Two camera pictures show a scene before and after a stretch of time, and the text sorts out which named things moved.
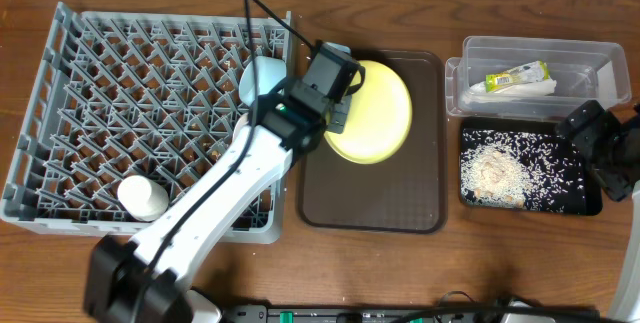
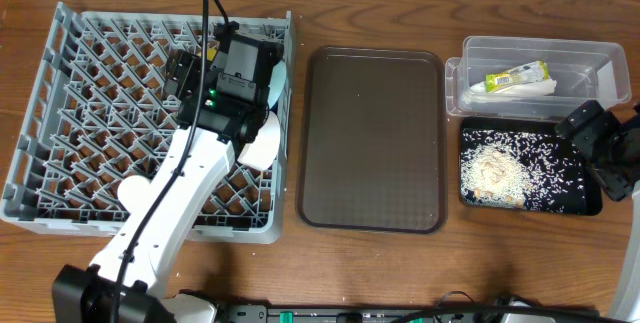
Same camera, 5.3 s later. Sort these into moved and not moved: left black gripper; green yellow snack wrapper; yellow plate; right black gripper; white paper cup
Moved: yellow plate; left black gripper
Not moved: green yellow snack wrapper; right black gripper; white paper cup
